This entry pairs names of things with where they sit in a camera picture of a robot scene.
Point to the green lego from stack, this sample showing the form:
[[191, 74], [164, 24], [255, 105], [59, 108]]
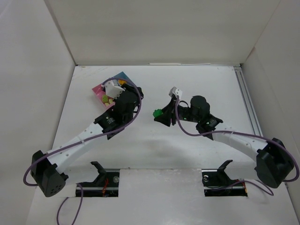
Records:
[[157, 113]]

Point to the pink plastic bin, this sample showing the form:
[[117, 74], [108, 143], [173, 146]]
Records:
[[98, 92]]

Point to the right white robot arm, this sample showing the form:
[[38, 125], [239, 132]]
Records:
[[273, 161]]

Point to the aluminium rail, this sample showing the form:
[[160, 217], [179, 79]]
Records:
[[247, 101]]

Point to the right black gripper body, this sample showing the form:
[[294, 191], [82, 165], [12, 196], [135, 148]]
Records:
[[168, 112]]

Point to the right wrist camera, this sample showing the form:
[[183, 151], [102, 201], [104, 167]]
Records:
[[175, 93]]

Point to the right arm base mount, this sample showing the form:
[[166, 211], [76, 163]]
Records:
[[217, 183]]

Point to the light blue plastic bin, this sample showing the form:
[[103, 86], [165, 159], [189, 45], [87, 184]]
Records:
[[124, 77]]

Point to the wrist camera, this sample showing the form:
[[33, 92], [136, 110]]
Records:
[[175, 93], [113, 89]]

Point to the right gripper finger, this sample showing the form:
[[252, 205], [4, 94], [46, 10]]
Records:
[[169, 109], [167, 121]]

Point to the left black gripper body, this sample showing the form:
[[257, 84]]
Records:
[[135, 93]]

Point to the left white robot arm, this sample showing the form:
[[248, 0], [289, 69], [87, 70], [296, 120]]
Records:
[[49, 170]]

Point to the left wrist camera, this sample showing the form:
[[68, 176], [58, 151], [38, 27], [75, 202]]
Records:
[[113, 89]]

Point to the lime green lego brick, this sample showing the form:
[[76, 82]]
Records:
[[104, 98]]

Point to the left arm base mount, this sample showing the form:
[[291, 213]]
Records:
[[105, 183]]

